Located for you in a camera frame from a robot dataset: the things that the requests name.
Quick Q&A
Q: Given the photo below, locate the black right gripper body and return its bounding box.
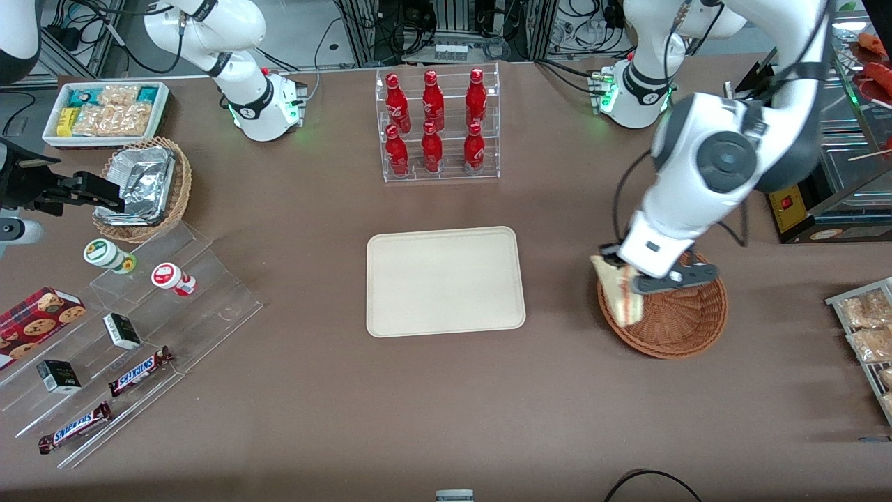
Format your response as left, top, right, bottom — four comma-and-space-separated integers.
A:
0, 137, 65, 211

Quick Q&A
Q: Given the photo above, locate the triangular sandwich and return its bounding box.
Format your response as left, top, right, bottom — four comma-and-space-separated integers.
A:
591, 254, 647, 328

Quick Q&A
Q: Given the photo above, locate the brown round wicker basket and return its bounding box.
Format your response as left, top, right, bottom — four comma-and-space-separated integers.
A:
597, 251, 729, 360

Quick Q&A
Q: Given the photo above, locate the light tan wicker basket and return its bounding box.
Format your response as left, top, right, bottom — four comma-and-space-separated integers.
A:
93, 137, 192, 243

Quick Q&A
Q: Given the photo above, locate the beige plastic tray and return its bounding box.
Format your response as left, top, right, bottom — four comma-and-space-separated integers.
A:
367, 226, 527, 339

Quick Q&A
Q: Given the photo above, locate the metal snack tray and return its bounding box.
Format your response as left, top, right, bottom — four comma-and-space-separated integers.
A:
826, 277, 892, 427

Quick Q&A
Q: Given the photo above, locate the aluminium foil container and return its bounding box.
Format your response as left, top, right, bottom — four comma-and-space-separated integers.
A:
96, 145, 176, 226

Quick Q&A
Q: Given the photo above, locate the green lidded sunflower jar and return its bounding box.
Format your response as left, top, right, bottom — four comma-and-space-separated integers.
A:
84, 238, 138, 275

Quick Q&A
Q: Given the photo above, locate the clear cracker bag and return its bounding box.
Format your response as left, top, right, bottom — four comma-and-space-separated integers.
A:
73, 105, 151, 137
98, 85, 140, 107

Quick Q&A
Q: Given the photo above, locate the white rectangular snack bin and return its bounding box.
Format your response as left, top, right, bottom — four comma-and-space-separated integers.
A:
43, 80, 171, 151

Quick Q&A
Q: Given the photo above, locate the red lidded white jar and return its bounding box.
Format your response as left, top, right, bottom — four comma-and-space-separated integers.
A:
151, 262, 197, 297

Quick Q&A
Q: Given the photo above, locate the red tartan cookie box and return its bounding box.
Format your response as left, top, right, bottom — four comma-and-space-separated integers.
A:
0, 287, 88, 370

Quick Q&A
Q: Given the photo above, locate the small black product box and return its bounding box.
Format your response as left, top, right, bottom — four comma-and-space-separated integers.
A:
103, 312, 142, 351
36, 359, 82, 395

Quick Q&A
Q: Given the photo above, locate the clear acrylic stepped shelf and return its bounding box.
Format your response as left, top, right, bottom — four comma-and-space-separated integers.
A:
0, 222, 264, 469

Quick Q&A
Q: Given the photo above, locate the red cola bottle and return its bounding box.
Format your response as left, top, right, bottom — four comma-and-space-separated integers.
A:
385, 73, 412, 135
421, 121, 444, 174
466, 68, 488, 130
463, 122, 486, 175
385, 124, 410, 176
422, 70, 445, 132

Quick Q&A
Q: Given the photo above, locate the Snickers chocolate bar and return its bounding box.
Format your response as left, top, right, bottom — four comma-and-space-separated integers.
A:
38, 401, 114, 455
108, 347, 175, 398

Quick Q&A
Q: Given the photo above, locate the clear acrylic bottle rack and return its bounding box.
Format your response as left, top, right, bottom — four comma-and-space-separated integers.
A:
375, 63, 501, 183

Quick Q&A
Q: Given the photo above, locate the black triangular stand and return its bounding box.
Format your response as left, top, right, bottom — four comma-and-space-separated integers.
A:
725, 47, 782, 99

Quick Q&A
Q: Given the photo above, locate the glass food warmer cabinet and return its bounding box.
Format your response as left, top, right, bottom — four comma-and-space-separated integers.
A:
767, 0, 892, 245

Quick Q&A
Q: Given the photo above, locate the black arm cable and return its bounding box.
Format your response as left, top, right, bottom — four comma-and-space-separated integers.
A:
611, 150, 751, 249

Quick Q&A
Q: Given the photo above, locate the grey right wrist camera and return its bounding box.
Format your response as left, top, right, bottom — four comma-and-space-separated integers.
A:
0, 216, 44, 260

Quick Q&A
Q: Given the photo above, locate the black table cable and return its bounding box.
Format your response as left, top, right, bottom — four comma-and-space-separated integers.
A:
603, 469, 705, 502

